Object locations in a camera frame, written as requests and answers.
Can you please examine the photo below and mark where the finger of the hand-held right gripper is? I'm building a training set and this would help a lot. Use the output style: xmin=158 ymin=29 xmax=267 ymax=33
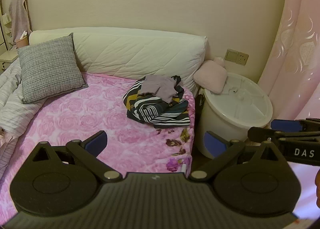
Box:
xmin=271 ymin=119 xmax=320 ymax=133
xmin=247 ymin=126 xmax=282 ymax=142

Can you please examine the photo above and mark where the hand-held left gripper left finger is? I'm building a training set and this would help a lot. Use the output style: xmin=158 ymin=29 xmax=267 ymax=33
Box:
xmin=30 ymin=130 xmax=123 ymax=183

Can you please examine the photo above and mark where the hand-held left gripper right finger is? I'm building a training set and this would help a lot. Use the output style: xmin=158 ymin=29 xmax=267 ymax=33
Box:
xmin=189 ymin=131 xmax=288 ymax=183

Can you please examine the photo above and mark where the grey purple cloth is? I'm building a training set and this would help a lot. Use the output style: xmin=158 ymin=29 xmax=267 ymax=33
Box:
xmin=139 ymin=75 xmax=180 ymax=103

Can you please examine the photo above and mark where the pink rose print blanket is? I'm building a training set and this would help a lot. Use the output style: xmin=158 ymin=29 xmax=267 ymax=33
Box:
xmin=0 ymin=72 xmax=195 ymax=196

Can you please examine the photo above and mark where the white plastic bucket with lid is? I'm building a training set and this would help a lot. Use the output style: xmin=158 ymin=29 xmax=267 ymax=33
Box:
xmin=199 ymin=72 xmax=273 ymax=158

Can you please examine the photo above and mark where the pink plush pillow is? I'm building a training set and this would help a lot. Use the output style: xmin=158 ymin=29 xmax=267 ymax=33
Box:
xmin=193 ymin=57 xmax=228 ymax=95

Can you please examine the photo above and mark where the dark striped garment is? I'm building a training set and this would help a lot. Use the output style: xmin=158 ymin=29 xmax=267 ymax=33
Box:
xmin=122 ymin=75 xmax=191 ymax=129

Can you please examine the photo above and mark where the pink patterned curtain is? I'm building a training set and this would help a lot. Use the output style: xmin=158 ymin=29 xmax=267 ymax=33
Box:
xmin=257 ymin=0 xmax=320 ymax=122

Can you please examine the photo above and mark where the grey checkered pillow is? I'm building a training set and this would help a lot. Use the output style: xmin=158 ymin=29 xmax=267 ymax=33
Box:
xmin=17 ymin=33 xmax=89 ymax=104

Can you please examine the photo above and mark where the striped grey pink duvet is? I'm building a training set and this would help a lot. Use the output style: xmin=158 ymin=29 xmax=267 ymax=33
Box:
xmin=0 ymin=59 xmax=45 ymax=179

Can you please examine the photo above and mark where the white quilted headboard cushion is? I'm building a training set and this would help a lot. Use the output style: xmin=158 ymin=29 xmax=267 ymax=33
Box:
xmin=29 ymin=27 xmax=208 ymax=92

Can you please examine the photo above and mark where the white nightstand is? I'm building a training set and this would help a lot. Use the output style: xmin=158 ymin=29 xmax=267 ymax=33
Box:
xmin=0 ymin=50 xmax=20 ymax=74

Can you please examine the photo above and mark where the pink hanging towel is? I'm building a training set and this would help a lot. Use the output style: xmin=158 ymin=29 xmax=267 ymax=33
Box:
xmin=9 ymin=0 xmax=32 ymax=41

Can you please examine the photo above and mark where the beige wall socket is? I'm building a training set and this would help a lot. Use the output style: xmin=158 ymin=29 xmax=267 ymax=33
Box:
xmin=224 ymin=49 xmax=249 ymax=66

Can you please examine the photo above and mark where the white wall shelf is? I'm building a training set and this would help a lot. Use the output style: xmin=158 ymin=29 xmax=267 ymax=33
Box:
xmin=0 ymin=13 xmax=13 ymax=50

